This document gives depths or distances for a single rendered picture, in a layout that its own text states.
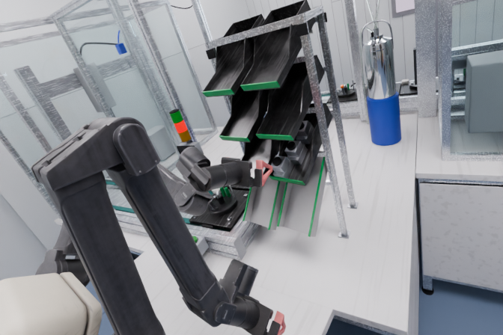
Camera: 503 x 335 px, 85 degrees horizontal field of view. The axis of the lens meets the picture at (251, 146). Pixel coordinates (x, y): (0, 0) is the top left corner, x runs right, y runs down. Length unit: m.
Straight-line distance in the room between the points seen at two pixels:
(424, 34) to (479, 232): 1.03
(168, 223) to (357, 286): 0.71
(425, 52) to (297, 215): 1.22
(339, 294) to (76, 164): 0.84
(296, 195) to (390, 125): 0.78
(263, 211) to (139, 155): 0.76
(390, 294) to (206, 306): 0.60
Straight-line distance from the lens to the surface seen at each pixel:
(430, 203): 1.57
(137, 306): 0.50
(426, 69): 1.88
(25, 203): 3.06
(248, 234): 1.20
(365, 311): 0.98
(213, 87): 0.93
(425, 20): 1.82
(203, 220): 1.27
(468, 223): 1.64
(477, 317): 2.05
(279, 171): 0.90
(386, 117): 1.61
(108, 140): 0.39
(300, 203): 1.02
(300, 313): 1.00
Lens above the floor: 1.69
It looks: 24 degrees down
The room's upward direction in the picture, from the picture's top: 18 degrees counter-clockwise
